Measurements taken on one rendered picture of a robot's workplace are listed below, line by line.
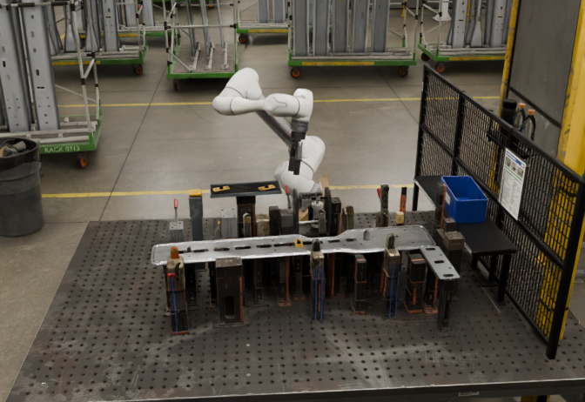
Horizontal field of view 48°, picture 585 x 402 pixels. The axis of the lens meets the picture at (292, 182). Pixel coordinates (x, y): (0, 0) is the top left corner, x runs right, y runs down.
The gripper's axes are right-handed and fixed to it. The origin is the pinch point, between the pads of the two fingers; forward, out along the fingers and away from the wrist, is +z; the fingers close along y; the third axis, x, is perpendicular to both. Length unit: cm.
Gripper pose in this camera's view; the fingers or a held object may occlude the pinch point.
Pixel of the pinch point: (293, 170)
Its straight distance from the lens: 333.1
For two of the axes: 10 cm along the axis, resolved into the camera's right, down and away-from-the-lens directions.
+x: 9.7, 1.0, 2.1
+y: 2.0, 1.5, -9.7
